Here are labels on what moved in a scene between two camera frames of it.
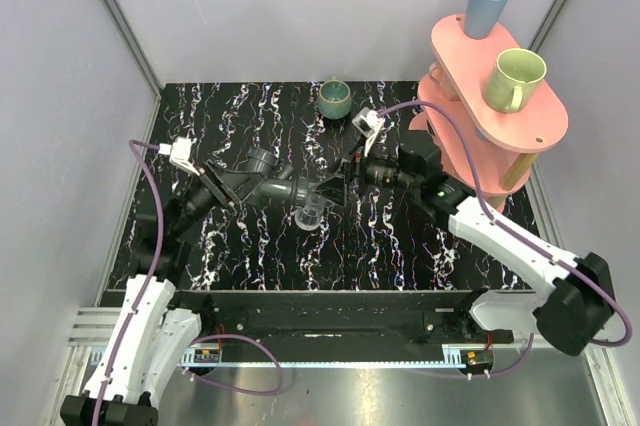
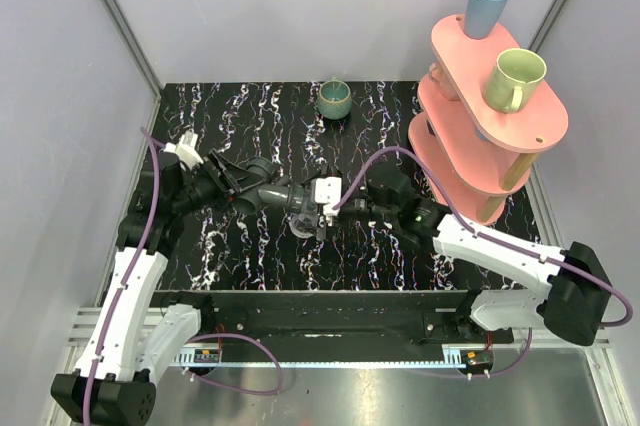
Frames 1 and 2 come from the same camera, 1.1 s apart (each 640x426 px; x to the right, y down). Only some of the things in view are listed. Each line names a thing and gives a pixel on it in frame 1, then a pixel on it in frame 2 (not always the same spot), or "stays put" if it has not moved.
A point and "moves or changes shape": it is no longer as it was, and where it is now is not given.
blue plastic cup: x=487 y=1 stays put
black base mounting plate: x=443 y=317 stays put
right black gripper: x=334 y=189 to x=330 y=234
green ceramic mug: x=514 y=81 stays put
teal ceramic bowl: x=334 y=99 stays put
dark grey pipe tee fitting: x=278 y=182 moves or changes shape
